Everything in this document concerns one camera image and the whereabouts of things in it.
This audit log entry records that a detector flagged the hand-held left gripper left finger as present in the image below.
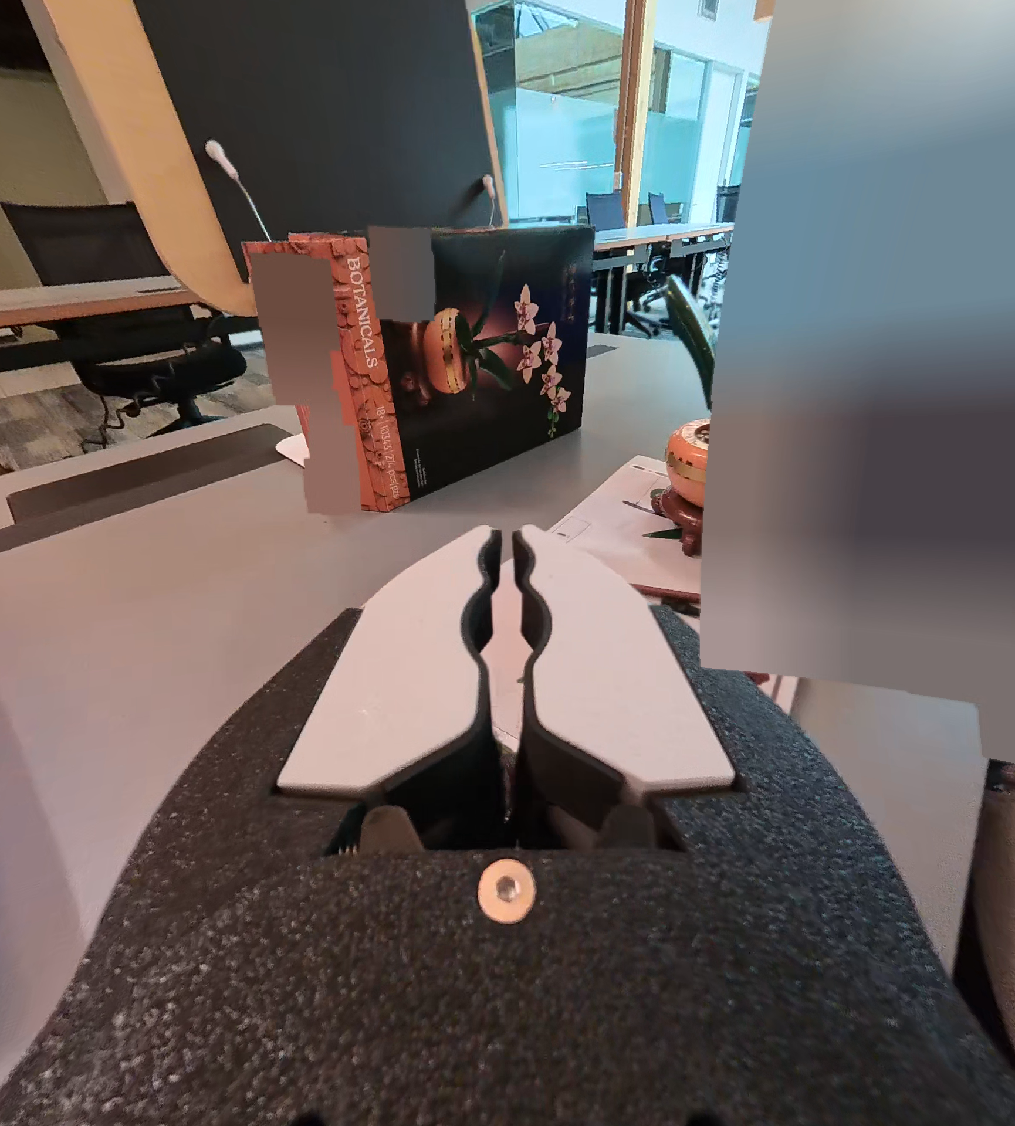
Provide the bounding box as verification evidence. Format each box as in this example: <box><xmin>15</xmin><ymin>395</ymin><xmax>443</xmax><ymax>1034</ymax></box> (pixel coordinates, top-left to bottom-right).
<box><xmin>277</xmin><ymin>524</ymin><xmax>503</xmax><ymax>802</ymax></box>

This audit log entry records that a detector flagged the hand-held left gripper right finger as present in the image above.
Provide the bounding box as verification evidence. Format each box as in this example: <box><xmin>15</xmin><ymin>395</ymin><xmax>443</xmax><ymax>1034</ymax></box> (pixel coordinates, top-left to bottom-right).
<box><xmin>513</xmin><ymin>524</ymin><xmax>737</xmax><ymax>803</ymax></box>

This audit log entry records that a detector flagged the toy brick orchid plant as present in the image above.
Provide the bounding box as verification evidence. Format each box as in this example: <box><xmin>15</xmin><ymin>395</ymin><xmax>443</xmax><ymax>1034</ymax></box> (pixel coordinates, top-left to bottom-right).
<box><xmin>644</xmin><ymin>274</ymin><xmax>720</xmax><ymax>559</ymax></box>

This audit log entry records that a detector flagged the grey desk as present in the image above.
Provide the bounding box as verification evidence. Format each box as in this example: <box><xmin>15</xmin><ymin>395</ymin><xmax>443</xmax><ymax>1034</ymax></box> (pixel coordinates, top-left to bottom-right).
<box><xmin>0</xmin><ymin>330</ymin><xmax>993</xmax><ymax>1126</ymax></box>

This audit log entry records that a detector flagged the white instruction booklet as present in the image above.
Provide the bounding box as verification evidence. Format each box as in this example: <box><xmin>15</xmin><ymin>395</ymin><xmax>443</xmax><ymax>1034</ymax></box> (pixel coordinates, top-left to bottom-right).
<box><xmin>547</xmin><ymin>455</ymin><xmax>711</xmax><ymax>608</ymax></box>

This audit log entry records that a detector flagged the black flower toy set box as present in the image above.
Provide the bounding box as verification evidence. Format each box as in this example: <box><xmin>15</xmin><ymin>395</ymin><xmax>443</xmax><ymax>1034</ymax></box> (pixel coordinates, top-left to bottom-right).
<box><xmin>243</xmin><ymin>224</ymin><xmax>597</xmax><ymax>515</ymax></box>

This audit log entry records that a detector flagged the row of office desks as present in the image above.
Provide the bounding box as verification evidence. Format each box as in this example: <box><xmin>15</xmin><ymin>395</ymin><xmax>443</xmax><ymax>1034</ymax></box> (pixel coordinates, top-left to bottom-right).
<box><xmin>591</xmin><ymin>222</ymin><xmax>735</xmax><ymax>335</ymax></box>

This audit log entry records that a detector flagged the wooden office table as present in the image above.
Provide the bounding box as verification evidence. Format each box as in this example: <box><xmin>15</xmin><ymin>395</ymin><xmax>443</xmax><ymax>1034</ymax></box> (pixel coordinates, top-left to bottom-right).
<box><xmin>0</xmin><ymin>277</ymin><xmax>209</xmax><ymax>335</ymax></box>

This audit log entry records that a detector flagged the black office chair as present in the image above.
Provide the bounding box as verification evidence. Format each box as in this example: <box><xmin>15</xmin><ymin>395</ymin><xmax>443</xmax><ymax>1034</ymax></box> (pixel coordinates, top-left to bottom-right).
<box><xmin>0</xmin><ymin>201</ymin><xmax>249</xmax><ymax>432</ymax></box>

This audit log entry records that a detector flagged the dark desk cable cover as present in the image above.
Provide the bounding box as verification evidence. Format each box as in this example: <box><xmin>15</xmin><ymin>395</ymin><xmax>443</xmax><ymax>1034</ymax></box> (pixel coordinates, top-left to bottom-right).
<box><xmin>6</xmin><ymin>424</ymin><xmax>297</xmax><ymax>526</ymax></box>

